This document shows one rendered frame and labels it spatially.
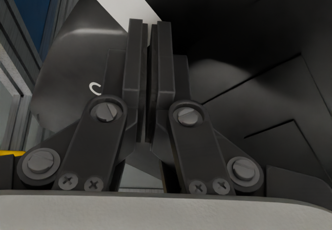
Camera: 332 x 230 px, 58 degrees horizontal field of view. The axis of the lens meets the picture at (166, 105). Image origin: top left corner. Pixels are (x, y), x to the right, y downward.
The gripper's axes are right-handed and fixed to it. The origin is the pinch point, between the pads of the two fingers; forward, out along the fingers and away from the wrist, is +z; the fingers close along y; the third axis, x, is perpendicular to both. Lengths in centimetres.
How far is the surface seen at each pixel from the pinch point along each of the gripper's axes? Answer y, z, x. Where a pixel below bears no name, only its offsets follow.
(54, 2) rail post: -20, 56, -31
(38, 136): -30, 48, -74
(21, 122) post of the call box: -20.1, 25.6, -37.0
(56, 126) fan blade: -5.3, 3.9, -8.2
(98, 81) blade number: -2.3, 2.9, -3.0
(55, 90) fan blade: -4.8, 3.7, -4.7
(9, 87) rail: -22.5, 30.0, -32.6
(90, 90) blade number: -2.7, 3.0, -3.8
